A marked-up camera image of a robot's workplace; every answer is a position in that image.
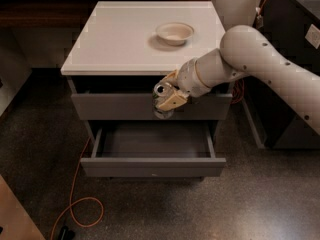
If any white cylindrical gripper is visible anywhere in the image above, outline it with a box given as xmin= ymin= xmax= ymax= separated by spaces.
xmin=156 ymin=59 xmax=211 ymax=111

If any silver 7up can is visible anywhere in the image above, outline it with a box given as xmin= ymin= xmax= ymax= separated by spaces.
xmin=152 ymin=81 xmax=177 ymax=119

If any grey drawer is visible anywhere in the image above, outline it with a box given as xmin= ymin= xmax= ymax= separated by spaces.
xmin=71 ymin=85 xmax=232 ymax=120
xmin=81 ymin=121 xmax=226 ymax=178

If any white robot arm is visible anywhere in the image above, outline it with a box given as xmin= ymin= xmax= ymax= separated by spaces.
xmin=153 ymin=25 xmax=320 ymax=134

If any grey drawer cabinet white top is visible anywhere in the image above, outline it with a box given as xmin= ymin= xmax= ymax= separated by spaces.
xmin=60 ymin=1 xmax=244 ymax=183

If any grey top drawer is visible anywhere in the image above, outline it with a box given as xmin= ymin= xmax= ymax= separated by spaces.
xmin=71 ymin=85 xmax=232 ymax=120

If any white paper bowl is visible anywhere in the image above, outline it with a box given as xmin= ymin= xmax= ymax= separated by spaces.
xmin=156 ymin=22 xmax=194 ymax=46

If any black cabinet on right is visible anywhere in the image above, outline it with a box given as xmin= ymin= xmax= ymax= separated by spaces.
xmin=245 ymin=0 xmax=320 ymax=149

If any dark wooden shelf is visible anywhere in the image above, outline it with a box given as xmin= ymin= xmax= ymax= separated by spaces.
xmin=0 ymin=0 xmax=209 ymax=28

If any black plug on floor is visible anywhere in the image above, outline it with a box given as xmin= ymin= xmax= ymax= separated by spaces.
xmin=57 ymin=226 xmax=75 ymax=240

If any white wall socket plate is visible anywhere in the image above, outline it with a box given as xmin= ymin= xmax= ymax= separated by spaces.
xmin=305 ymin=24 xmax=320 ymax=49

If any orange extension cable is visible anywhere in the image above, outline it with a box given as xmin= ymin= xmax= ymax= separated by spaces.
xmin=49 ymin=0 xmax=320 ymax=240

